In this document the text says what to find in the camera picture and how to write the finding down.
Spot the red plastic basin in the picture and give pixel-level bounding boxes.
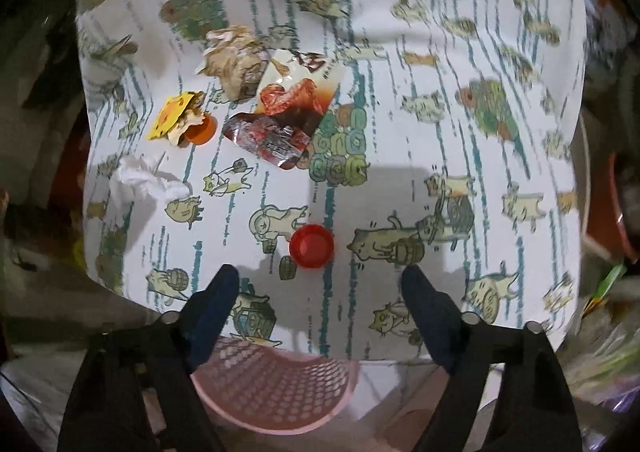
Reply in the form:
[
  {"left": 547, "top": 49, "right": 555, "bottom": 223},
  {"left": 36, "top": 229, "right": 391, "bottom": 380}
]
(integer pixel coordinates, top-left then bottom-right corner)
[{"left": 584, "top": 152, "right": 637, "bottom": 263}]

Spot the clear plastic bag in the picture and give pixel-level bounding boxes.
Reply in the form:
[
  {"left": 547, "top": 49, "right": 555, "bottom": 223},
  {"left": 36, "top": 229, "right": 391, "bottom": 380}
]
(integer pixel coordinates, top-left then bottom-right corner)
[{"left": 562, "top": 264, "right": 640, "bottom": 408}]

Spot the crumpled brown paper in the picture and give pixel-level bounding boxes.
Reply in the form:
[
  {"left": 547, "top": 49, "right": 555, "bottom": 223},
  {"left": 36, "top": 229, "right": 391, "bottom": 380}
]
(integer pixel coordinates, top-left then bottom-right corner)
[{"left": 197, "top": 26, "right": 273, "bottom": 100}]

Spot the red bottle cap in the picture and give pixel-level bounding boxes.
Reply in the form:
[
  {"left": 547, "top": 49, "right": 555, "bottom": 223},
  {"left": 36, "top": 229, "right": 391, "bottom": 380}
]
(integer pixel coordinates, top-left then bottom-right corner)
[{"left": 289, "top": 224, "right": 335, "bottom": 269}]

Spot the yellow paper wrapper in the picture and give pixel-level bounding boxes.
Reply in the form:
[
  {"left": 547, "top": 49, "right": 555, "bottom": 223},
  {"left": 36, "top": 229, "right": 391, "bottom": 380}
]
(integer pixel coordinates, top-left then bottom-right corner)
[{"left": 150, "top": 90, "right": 201, "bottom": 140}]

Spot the crumpled white tissue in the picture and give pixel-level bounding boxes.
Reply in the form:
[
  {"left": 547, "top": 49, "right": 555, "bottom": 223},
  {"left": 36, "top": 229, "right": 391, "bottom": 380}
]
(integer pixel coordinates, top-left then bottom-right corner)
[{"left": 107, "top": 155, "right": 192, "bottom": 213}]

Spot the red snack packet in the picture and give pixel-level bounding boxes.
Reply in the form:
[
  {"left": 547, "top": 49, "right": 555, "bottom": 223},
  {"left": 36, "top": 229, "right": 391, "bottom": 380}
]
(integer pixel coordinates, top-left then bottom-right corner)
[{"left": 252, "top": 49, "right": 347, "bottom": 137}]

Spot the crumpled silver red wrapper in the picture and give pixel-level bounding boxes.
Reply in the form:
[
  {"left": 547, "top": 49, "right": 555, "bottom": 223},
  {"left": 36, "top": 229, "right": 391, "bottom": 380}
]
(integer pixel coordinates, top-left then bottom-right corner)
[{"left": 222, "top": 112, "right": 313, "bottom": 173}]

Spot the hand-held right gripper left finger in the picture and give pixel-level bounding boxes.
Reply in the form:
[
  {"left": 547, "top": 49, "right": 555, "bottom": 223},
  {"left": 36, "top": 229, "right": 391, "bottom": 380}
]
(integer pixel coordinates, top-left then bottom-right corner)
[{"left": 56, "top": 264, "right": 241, "bottom": 452}]

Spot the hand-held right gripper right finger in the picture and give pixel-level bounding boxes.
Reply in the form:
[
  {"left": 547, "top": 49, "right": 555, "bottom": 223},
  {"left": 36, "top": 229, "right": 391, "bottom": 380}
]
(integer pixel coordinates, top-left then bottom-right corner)
[{"left": 401, "top": 266, "right": 583, "bottom": 452}]

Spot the pink perforated plastic basket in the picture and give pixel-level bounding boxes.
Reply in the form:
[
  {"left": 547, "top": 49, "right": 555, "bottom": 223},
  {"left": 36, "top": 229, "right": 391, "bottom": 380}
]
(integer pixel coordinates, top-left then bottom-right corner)
[{"left": 192, "top": 336, "right": 361, "bottom": 434}]

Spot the cat print white blanket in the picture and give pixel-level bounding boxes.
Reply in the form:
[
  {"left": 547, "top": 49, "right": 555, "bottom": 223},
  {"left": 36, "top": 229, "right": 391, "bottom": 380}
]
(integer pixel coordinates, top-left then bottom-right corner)
[{"left": 75, "top": 0, "right": 588, "bottom": 368}]

